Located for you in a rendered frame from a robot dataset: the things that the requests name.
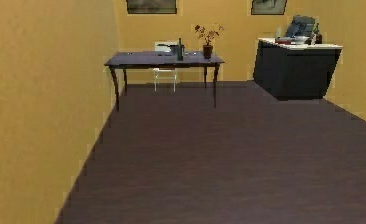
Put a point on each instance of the grey-blue dish rack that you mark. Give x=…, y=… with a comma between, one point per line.
x=301, y=27

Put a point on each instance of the dark wooden table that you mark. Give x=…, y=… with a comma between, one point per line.
x=151, y=59

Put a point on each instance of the dark cabinet with white top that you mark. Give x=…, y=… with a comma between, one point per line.
x=292, y=71

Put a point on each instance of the pale glass bottle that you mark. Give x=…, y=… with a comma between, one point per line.
x=278, y=32

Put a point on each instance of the dark green bottle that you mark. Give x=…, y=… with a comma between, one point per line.
x=180, y=50

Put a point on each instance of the red-flowered houseplant in brown pot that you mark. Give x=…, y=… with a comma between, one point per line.
x=208, y=41

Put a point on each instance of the small dark jar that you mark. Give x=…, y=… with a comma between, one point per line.
x=318, y=38

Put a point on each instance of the dark framed wall picture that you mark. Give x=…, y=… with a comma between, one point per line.
x=268, y=6
x=151, y=6

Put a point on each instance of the white chair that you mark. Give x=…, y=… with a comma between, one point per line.
x=164, y=74

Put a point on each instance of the white bowl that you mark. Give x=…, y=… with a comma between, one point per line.
x=300, y=40

